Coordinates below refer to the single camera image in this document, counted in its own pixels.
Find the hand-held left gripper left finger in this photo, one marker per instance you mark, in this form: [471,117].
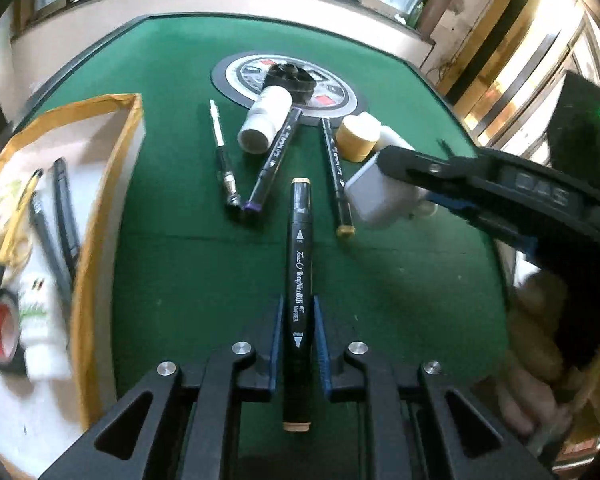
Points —
[277,350]

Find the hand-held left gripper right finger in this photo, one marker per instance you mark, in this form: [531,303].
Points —
[322,350]

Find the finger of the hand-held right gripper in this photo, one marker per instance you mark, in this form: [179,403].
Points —
[455,170]
[505,232]

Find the tall white spray bottle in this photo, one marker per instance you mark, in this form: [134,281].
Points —
[392,137]

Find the white charger block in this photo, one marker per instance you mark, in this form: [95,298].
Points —
[375,200]

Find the black marker with beige caps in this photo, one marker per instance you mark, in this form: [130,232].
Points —
[297,260]

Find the thin black marker yellow end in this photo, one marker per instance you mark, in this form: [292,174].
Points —
[336,175]

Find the black marker with purple end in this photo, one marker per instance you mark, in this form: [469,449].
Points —
[275,155]

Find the white bottle with red label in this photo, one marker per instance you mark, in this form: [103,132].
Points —
[262,120]

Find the silver and black pen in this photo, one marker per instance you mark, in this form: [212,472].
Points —
[221,145]

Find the white bottle with green label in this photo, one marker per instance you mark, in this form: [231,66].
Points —
[42,330]

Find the white tray with yellow tape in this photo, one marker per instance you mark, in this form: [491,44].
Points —
[40,410]

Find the thick black marker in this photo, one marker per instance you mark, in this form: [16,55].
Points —
[66,215]

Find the dark metal pen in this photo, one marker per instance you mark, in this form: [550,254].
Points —
[47,245]

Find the black tape roll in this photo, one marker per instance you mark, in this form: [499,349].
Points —
[7,366]

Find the yellow pen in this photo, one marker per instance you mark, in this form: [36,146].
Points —
[22,210]

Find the person's right hand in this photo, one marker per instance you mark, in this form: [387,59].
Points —
[530,405]

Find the gold-framed glass door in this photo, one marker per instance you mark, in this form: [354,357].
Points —
[520,60]

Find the black table centre hub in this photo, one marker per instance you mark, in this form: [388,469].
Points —
[287,77]

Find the round table control panel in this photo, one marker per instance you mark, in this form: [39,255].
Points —
[230,77]

